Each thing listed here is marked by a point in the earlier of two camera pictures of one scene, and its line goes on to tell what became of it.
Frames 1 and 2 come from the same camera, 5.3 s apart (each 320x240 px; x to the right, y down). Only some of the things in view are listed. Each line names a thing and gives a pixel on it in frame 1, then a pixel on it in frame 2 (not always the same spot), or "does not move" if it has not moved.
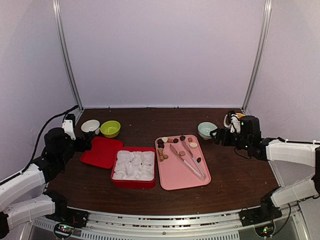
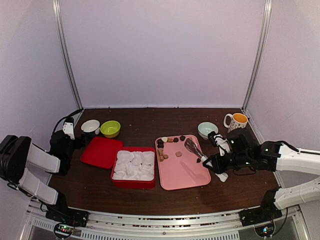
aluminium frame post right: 264,32 does not move
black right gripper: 220,131 to 218,168
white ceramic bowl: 90,125 does not move
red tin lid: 103,152 does not move
